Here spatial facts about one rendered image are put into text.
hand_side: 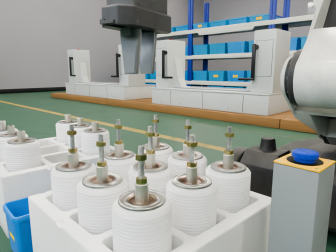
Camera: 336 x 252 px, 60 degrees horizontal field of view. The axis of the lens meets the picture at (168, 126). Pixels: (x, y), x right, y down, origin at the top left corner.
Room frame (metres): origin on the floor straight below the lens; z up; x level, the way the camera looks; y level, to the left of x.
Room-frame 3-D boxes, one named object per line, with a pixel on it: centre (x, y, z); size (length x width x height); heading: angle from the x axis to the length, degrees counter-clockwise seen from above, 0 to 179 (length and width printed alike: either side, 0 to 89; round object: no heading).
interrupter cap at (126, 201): (0.43, 0.04, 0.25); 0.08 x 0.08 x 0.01
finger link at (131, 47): (0.41, 0.05, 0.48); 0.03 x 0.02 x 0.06; 58
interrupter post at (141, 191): (0.43, 0.04, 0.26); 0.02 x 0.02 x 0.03
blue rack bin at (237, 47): (5.85, -1.44, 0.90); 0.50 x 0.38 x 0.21; 137
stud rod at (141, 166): (0.43, 0.04, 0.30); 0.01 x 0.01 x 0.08
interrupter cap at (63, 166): (0.61, 0.20, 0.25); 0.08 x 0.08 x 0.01
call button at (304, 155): (0.44, -0.22, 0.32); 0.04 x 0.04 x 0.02
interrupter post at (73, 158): (0.61, 0.20, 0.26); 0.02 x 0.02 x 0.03
